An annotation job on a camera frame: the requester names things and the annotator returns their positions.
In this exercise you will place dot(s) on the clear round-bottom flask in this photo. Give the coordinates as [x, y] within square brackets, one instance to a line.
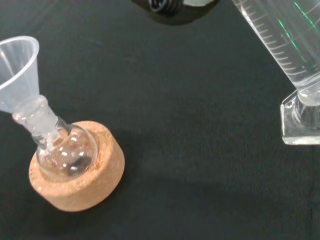
[67, 150]

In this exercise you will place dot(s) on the black bench cloth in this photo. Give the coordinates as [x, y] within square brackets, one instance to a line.
[175, 112]

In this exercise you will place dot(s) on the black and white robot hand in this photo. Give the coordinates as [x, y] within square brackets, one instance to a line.
[172, 13]

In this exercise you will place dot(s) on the clear plastic funnel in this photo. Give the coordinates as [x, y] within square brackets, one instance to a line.
[17, 75]

